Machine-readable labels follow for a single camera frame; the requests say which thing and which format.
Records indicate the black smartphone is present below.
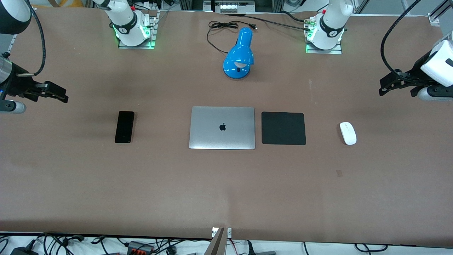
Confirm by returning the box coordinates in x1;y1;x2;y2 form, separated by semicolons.
114;111;135;144

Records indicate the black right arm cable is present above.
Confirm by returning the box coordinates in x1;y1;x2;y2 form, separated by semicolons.
16;0;47;77

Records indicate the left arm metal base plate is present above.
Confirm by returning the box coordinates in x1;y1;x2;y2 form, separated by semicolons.
305;17;343;55

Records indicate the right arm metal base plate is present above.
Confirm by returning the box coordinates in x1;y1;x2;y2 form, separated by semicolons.
117;11;159;50

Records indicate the blue desk lamp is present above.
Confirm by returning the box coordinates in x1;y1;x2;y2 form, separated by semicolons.
223;27;255;80

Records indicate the black mouse pad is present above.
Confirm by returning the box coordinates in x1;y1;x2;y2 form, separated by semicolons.
261;112;307;146

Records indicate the black cable to arm base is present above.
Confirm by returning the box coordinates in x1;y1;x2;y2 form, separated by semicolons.
226;12;314;32

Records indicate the black lamp power cord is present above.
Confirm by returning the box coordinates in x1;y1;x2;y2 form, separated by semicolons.
207;21;258;54

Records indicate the white computer mouse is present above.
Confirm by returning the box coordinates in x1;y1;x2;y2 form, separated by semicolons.
339;122;357;146

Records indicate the black tangled floor cable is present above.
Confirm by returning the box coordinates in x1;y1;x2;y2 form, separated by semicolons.
35;232;86;255

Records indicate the black looped floor cable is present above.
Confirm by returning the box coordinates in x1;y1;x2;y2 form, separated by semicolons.
355;243;389;253

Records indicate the aluminium frame profile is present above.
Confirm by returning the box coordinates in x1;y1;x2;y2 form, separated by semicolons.
428;0;453;26

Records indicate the black power adapter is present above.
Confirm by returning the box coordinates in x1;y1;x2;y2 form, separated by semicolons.
10;246;39;255

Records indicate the metal socket box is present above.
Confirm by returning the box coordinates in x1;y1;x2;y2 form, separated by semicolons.
214;0;256;14

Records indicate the silver closed laptop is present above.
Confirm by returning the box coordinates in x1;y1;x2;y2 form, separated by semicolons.
189;106;256;150

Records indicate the black orange connector block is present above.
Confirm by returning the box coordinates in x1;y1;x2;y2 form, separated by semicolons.
126;240;155;254

